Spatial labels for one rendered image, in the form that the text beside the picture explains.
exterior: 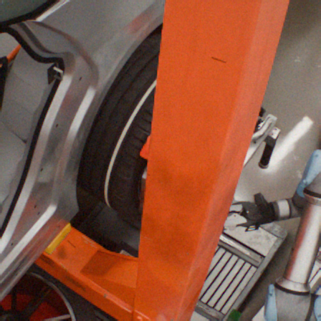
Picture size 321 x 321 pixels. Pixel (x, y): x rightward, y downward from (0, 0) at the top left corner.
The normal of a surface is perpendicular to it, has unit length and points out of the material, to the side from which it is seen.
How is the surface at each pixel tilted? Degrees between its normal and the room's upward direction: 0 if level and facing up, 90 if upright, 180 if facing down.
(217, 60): 90
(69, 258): 0
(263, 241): 0
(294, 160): 0
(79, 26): 81
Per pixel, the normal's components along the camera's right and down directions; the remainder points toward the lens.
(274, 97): 0.08, -0.57
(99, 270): -0.42, -0.75
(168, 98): -0.55, 0.66
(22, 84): -0.39, 0.18
